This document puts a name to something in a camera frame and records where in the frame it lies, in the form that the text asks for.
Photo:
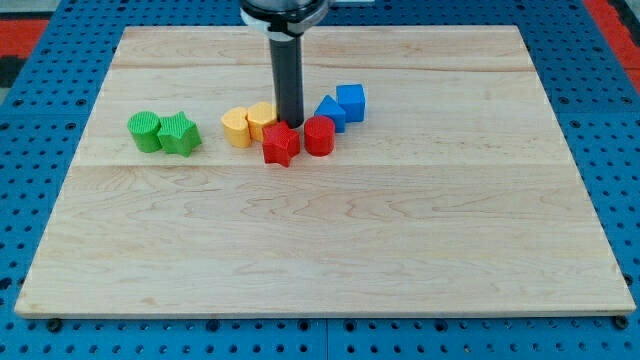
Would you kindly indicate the yellow heart block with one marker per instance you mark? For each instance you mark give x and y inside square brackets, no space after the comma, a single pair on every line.
[236,127]

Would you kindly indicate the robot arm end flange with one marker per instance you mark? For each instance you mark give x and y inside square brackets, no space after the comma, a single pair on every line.
[283,20]

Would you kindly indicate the red cylinder block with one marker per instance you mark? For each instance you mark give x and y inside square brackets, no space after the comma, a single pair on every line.
[319,133]

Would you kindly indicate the red star block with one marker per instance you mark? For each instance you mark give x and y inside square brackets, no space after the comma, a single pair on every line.
[280,144]

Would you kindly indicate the blue triangle block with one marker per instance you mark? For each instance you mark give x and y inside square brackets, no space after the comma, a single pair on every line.
[329,107]

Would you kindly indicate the blue cube block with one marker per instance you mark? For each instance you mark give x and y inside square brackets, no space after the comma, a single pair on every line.
[351,97]

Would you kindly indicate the yellow pentagon block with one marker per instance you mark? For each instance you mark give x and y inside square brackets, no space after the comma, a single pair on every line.
[259,116]

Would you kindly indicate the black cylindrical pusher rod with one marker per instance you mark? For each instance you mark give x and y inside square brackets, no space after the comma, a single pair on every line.
[286,61]

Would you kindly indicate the wooden board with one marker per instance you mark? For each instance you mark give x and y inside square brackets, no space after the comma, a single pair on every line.
[457,196]

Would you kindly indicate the green star block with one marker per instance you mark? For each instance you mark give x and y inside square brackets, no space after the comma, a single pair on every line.
[178,134]

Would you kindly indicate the green cylinder block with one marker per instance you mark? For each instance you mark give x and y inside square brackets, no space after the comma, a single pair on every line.
[144,127]

